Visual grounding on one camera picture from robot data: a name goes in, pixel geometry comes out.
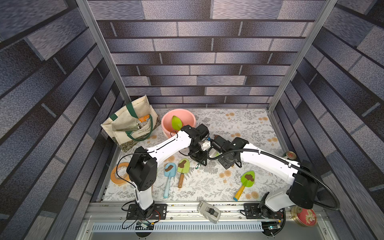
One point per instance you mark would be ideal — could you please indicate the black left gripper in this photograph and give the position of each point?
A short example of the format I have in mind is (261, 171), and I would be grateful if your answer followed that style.
(203, 159)

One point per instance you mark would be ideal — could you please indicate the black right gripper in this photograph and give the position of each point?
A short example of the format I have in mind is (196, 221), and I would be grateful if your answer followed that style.
(217, 145)

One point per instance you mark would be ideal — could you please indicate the pink plastic bucket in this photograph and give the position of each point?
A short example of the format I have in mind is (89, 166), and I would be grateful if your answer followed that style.
(187, 117)

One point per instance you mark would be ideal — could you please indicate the green trowel yellow blue handle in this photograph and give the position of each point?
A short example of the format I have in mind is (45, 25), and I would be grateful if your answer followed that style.
(177, 123)

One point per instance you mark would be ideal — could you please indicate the green trowel brown handle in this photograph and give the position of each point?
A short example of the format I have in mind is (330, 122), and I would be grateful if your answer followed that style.
(183, 168)

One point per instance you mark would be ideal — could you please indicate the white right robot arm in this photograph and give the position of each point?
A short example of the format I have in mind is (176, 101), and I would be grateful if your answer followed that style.
(301, 184)

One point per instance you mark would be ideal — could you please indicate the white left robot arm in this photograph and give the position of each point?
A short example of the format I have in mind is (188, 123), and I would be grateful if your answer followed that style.
(143, 166)

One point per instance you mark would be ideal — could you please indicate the blue trowel with soil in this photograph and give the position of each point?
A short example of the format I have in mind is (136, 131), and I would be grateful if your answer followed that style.
(170, 172)

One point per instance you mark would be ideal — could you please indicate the cream canvas tote bag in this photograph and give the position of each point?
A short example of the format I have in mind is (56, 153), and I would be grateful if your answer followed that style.
(132, 123)

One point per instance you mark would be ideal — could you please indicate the grey tape dispenser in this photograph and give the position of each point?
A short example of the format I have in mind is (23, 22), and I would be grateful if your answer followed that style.
(209, 212)

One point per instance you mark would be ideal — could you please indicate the orange tape roll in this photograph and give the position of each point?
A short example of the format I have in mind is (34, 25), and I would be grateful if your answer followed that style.
(119, 175)

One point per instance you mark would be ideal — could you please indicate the round red gold tin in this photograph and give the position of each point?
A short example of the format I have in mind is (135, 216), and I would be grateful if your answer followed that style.
(304, 217)

